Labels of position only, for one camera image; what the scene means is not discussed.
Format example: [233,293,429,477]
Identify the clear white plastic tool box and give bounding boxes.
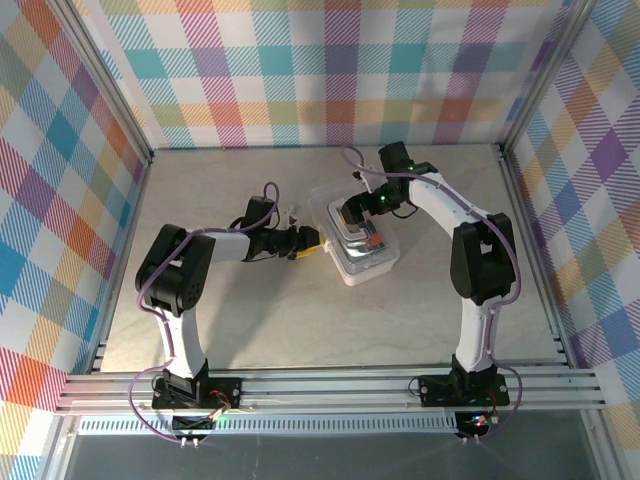
[308,182,401,287]

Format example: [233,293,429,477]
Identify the black left controller board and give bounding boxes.
[171,413,222,439]

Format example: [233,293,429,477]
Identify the black controller board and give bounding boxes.
[455,410,503,437]
[171,413,222,439]

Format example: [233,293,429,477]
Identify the black right controller board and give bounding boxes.
[455,410,503,437]

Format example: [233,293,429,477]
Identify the aluminium table side rail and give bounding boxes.
[87,149,156,374]
[496,143,576,371]

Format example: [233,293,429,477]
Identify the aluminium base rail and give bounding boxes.
[54,366,609,417]

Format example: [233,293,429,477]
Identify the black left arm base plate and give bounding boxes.
[151,374,245,411]

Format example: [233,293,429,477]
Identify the white slotted cable duct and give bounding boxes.
[77,413,464,439]

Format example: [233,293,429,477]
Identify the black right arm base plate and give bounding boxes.
[417,373,511,407]

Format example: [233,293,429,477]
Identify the aluminium frame post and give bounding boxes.
[47,0,156,166]
[497,0,601,157]

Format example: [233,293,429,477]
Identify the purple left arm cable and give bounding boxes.
[130,180,281,444]

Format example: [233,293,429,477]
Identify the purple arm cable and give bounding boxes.
[130,180,281,444]
[340,145,525,442]

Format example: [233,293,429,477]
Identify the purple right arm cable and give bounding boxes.
[340,145,525,442]

